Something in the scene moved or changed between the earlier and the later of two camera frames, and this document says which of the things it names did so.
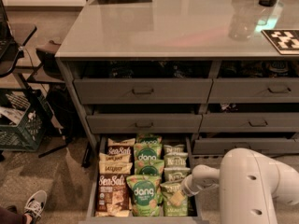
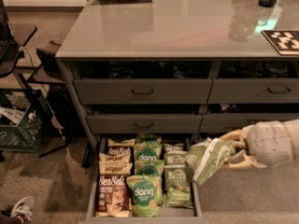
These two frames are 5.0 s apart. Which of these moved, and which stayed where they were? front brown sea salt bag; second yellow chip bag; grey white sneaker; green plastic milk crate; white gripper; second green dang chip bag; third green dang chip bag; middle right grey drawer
Moved: white gripper; grey white sneaker
Stayed: third green dang chip bag; front brown sea salt bag; middle right grey drawer; second green dang chip bag; green plastic milk crate; second yellow chip bag
